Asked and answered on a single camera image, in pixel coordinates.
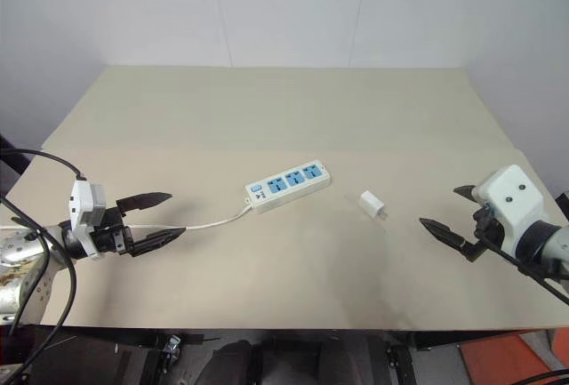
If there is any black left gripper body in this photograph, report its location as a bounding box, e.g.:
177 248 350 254
91 206 135 257

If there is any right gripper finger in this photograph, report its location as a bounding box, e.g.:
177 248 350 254
419 218 486 265
453 184 480 204

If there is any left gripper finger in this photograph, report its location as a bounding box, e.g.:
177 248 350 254
131 226 186 259
116 191 172 215

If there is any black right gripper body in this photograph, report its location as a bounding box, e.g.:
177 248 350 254
472 204 509 252

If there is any white charger plug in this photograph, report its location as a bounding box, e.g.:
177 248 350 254
357 188 392 223

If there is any white power strip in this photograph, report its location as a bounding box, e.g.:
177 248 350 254
244 158 334 215

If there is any black object beside table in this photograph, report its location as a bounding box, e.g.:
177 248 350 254
552 188 569 222

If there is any orange floor object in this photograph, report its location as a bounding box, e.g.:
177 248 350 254
456 330 569 385

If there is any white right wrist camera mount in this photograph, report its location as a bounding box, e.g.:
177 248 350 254
469 164 557 256

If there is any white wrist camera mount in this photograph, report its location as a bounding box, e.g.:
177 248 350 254
469 164 557 256
68 179 108 262

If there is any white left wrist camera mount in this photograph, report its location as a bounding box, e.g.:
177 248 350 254
68 179 108 262

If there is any white power cable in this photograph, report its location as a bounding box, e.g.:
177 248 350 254
127 205 253 233

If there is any black table frame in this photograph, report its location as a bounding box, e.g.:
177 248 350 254
0 323 562 385

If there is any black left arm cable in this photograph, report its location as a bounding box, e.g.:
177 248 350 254
0 148 90 385

